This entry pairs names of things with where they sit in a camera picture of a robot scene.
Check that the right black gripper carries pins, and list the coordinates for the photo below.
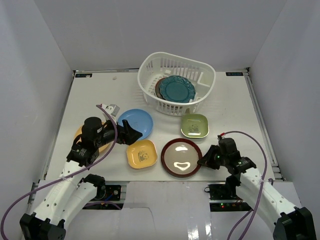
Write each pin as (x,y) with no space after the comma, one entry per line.
(207,160)

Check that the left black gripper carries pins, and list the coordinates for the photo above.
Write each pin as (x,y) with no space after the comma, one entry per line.
(124,133)

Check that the light blue round plate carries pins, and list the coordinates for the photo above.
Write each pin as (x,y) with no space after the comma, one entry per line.
(139,119)

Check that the yellow square panda plate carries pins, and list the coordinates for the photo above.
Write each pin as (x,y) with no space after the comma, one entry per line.
(142,154)

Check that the red rimmed beige round plate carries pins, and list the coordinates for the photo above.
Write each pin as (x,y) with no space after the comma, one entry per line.
(179,157)

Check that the green square panda plate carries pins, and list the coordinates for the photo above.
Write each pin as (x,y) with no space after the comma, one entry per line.
(194,126)

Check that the orange round plate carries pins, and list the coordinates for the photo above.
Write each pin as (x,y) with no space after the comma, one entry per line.
(77,132)

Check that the grey deer round plate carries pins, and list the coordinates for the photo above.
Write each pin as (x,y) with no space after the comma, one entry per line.
(157,89)

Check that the teal scalloped round plate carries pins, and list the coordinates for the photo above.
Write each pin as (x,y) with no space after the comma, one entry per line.
(177,89)

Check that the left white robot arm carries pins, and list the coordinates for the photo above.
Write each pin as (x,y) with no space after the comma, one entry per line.
(76,186)

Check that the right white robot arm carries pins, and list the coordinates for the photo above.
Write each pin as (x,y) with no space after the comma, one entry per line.
(285,220)

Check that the white plastic dish basket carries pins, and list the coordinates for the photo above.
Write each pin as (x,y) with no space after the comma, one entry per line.
(160,65)

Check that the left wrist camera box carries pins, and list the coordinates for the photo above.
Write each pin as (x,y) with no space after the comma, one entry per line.
(112,109)

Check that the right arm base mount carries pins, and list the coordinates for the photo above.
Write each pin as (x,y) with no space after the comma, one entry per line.
(220,199)

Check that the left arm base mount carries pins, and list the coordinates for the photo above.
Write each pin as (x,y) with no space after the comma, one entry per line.
(108,197)

